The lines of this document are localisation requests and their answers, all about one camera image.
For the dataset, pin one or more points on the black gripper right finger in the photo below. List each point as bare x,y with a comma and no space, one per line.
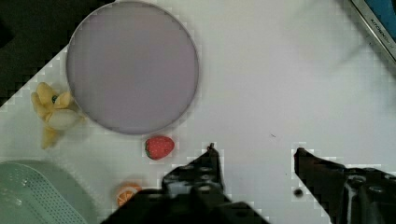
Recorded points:
348,195

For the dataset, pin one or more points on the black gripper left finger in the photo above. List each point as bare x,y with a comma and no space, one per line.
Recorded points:
190,194

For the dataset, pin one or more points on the red toy strawberry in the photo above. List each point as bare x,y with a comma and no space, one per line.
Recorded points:
158,147

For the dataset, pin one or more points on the orange slice toy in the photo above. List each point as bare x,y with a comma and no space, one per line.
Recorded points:
127,192

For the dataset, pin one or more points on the round lilac plate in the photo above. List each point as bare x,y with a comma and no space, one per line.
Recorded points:
132,67

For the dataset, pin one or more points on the peeled toy banana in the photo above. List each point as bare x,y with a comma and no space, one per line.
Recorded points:
54,109

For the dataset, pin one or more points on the green perforated colander basket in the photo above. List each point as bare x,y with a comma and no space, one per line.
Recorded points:
38,192

